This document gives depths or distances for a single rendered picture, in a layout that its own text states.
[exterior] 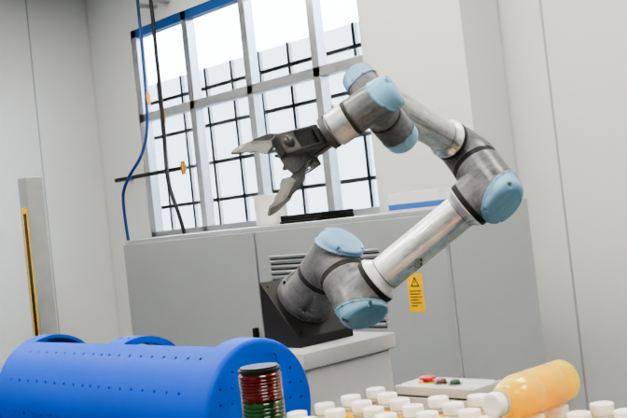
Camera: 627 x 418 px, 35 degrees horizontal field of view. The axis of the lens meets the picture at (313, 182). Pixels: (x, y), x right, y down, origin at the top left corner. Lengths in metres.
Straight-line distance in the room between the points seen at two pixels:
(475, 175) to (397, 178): 2.73
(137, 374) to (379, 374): 0.68
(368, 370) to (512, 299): 1.42
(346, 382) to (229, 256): 2.09
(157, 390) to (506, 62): 3.23
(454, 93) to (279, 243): 1.17
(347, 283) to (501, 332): 1.52
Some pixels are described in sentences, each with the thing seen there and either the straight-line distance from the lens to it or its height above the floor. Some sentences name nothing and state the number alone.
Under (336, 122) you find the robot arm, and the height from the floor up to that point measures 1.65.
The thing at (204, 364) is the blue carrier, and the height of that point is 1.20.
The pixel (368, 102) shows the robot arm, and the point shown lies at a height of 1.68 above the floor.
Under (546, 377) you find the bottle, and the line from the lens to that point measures 1.69.
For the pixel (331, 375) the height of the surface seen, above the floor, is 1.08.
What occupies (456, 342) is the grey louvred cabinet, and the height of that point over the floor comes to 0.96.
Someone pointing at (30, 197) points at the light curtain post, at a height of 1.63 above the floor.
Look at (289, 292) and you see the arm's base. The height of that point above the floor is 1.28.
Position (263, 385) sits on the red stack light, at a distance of 1.47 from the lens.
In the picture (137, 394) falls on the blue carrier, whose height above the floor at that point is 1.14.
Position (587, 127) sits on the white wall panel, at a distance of 4.72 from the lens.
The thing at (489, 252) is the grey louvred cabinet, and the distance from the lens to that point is 3.78.
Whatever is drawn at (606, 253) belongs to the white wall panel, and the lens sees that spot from 4.71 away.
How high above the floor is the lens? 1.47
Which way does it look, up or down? 2 degrees up
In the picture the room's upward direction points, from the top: 6 degrees counter-clockwise
